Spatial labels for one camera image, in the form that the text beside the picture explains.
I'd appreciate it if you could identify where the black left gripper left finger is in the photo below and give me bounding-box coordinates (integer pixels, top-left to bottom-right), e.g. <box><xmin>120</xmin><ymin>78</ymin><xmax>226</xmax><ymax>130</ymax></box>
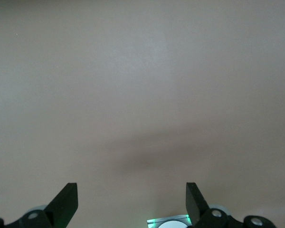
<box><xmin>0</xmin><ymin>182</ymin><xmax>78</xmax><ymax>228</ymax></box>

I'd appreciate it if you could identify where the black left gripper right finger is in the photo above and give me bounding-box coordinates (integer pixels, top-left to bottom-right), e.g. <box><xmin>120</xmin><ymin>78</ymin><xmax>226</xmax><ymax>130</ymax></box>
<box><xmin>186</xmin><ymin>182</ymin><xmax>275</xmax><ymax>228</ymax></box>

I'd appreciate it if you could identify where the steel left arm base plate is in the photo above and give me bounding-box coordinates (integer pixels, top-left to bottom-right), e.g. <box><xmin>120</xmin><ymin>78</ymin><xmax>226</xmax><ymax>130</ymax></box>
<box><xmin>146</xmin><ymin>213</ymin><xmax>192</xmax><ymax>228</ymax></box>

